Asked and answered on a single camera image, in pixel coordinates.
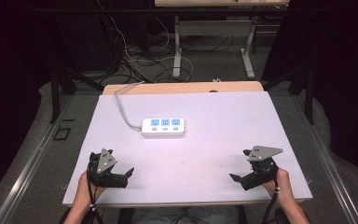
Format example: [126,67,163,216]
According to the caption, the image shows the aluminium floor rail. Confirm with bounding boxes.
[0,93,76,224]
[290,92,358,224]

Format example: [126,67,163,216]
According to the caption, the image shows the grey power strip cable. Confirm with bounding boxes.
[114,80,145,132]

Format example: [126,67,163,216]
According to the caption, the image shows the white power strip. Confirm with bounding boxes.
[141,117,187,137]

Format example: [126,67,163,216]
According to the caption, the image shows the black metal stand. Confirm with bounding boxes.
[261,60,317,126]
[49,62,105,124]

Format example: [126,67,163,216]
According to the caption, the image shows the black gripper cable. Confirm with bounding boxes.
[261,174,282,224]
[86,164,105,224]

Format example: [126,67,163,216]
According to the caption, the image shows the tangle of floor cables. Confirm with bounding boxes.
[96,0,235,85]

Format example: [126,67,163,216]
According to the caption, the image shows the white table mat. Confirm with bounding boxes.
[62,91,313,207]

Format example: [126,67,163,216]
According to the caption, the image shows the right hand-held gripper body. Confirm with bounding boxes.
[241,145,284,191]

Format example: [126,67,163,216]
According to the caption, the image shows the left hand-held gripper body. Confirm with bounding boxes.
[87,147,129,189]

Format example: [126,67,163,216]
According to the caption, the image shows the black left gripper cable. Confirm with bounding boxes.
[86,164,105,224]

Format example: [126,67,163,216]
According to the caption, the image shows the white metal-legged table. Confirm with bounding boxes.
[153,0,291,80]

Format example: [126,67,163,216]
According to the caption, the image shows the person's grey trousers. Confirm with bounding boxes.
[130,206,241,224]

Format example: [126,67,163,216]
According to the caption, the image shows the person's left hand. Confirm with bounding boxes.
[75,170,107,209]

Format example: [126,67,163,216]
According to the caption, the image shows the person's right hand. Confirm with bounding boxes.
[261,167,294,208]

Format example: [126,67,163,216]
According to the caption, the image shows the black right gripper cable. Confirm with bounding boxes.
[261,174,282,224]

